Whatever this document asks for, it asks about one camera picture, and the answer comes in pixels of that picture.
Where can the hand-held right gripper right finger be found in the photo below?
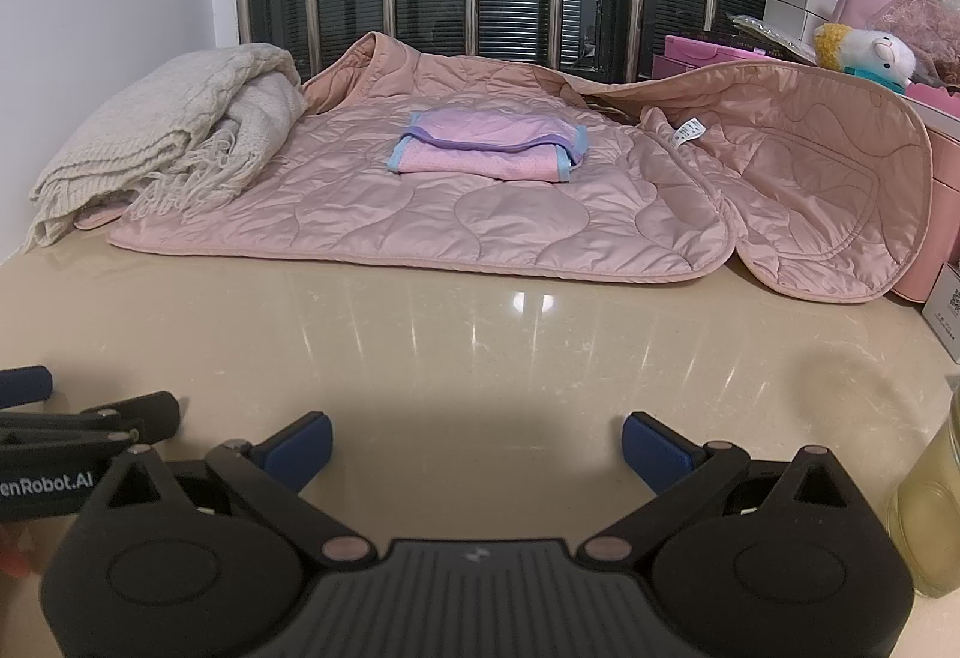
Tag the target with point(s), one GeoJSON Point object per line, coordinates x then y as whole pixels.
{"type": "Point", "coordinates": [660, 446]}

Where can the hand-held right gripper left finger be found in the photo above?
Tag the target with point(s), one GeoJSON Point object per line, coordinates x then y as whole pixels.
{"type": "Point", "coordinates": [300, 446]}

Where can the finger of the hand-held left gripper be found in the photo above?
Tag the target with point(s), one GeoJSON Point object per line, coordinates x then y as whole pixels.
{"type": "Point", "coordinates": [26, 384]}
{"type": "Point", "coordinates": [150, 414]}

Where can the pink blue purple-trimmed garment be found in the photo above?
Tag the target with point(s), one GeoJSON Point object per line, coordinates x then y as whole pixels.
{"type": "Point", "coordinates": [480, 159]}

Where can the person's left hand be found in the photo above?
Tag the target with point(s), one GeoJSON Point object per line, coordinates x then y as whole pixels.
{"type": "Point", "coordinates": [13, 553]}

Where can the glass jar with yellowish content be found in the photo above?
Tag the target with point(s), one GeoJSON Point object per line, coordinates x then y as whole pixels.
{"type": "Point", "coordinates": [926, 515]}

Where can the pink quilted blanket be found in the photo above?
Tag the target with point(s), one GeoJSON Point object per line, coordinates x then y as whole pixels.
{"type": "Point", "coordinates": [450, 215]}

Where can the beige knitted blanket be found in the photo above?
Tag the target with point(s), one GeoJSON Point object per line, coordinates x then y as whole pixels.
{"type": "Point", "coordinates": [150, 125]}

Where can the white printed carton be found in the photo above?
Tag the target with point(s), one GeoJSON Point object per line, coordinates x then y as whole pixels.
{"type": "Point", "coordinates": [946, 316]}

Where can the dark patterned packet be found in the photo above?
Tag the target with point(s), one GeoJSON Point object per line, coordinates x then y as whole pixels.
{"type": "Point", "coordinates": [772, 36]}

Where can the white yellow plush toy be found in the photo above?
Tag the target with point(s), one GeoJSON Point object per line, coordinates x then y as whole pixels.
{"type": "Point", "coordinates": [870, 54]}

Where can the pink fluff in plastic bag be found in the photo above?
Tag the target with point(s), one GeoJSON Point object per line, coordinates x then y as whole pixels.
{"type": "Point", "coordinates": [926, 24]}

